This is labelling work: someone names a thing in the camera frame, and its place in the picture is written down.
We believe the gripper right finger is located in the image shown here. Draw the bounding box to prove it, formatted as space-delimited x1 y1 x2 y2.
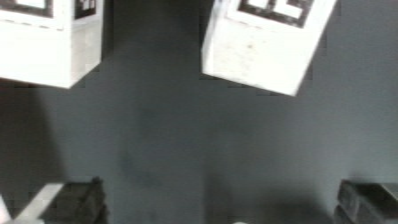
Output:
333 180 398 224

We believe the white chair leg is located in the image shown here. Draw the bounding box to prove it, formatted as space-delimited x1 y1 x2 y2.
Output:
0 0 104 88
200 0 337 96

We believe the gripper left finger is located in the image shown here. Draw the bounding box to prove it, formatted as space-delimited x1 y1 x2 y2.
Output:
10 178 108 224

